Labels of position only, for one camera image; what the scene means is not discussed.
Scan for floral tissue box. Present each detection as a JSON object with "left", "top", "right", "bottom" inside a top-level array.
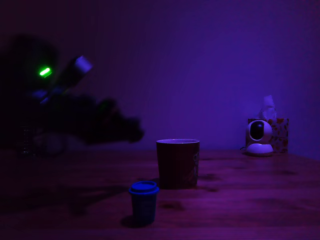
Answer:
[{"left": 247, "top": 118, "right": 290, "bottom": 154}]

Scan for red ceramic mug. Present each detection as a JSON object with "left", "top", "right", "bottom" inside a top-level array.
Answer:
[{"left": 156, "top": 138, "right": 201, "bottom": 190}]

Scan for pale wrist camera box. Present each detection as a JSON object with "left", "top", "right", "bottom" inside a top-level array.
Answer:
[{"left": 59, "top": 55, "right": 94, "bottom": 88}]

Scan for small white round camera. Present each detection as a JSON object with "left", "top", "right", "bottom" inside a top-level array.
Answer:
[{"left": 244, "top": 119, "right": 275, "bottom": 158}]

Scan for white tissue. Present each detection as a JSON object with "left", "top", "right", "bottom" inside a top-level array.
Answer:
[{"left": 258, "top": 94, "right": 278, "bottom": 120}]

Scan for blue coffee capsule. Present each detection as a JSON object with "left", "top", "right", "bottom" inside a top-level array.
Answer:
[{"left": 128, "top": 180, "right": 160, "bottom": 226}]

